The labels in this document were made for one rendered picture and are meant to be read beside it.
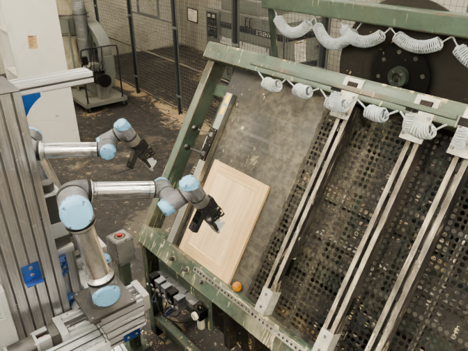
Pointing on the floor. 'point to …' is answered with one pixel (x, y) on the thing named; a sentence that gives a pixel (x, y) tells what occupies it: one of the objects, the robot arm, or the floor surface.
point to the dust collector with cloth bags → (101, 82)
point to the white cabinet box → (38, 63)
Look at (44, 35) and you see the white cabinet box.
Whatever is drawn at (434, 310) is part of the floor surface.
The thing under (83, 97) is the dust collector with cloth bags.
